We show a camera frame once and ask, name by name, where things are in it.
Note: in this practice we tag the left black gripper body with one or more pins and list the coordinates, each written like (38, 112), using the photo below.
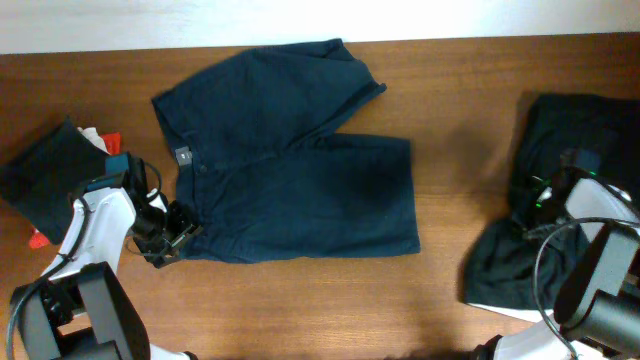
(161, 230)

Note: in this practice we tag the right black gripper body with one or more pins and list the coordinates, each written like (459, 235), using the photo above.
(531, 215)

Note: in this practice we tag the navy blue shorts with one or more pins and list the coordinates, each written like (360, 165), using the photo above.
(265, 169)

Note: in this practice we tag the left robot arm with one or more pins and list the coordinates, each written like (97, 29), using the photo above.
(77, 308)

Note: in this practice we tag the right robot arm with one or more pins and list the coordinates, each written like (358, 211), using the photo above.
(596, 311)

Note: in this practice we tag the dark garment pile right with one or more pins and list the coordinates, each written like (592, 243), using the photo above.
(566, 136)

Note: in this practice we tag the folded red garment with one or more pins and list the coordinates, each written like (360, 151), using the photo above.
(113, 142)

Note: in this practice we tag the folded black garment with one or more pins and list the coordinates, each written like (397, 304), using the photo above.
(37, 182)

